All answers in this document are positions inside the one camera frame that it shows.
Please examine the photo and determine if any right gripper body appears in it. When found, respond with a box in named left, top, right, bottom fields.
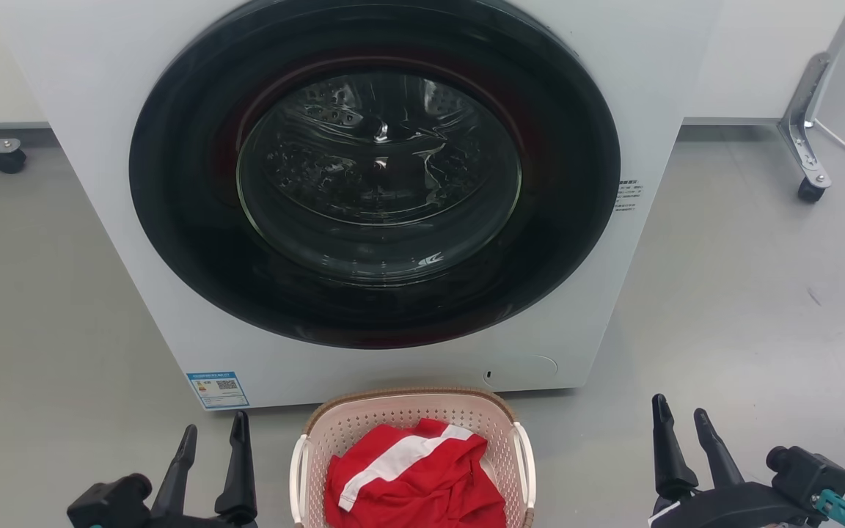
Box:
left=648, top=480, right=812, bottom=528

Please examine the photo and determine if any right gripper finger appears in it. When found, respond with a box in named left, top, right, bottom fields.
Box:
left=651, top=394, right=699, bottom=502
left=693, top=408, right=746, bottom=489

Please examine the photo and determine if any red garment with white stripe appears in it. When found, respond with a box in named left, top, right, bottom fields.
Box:
left=323, top=418, right=508, bottom=528

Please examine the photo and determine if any beige perforated laundry basket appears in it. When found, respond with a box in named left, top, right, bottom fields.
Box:
left=289, top=387, right=538, bottom=528

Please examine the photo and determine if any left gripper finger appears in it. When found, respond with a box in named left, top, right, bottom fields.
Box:
left=215, top=411, right=258, bottom=523
left=151, top=424, right=198, bottom=518

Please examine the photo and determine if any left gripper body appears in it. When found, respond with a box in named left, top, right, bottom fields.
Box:
left=147, top=512, right=258, bottom=528

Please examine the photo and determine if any round black washing machine door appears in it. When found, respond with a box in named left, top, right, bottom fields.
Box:
left=129, top=0, right=621, bottom=350

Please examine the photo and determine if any white front-load washing machine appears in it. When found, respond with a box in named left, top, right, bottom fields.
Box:
left=0, top=0, right=724, bottom=411

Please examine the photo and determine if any blue energy label sticker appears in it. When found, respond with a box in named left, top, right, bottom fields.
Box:
left=186, top=371, right=251, bottom=409

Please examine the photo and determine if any teal cable connector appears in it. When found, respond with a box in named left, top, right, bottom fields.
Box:
left=815, top=490, right=845, bottom=528

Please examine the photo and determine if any small printed text sticker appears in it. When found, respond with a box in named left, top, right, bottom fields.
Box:
left=613, top=178, right=645, bottom=215

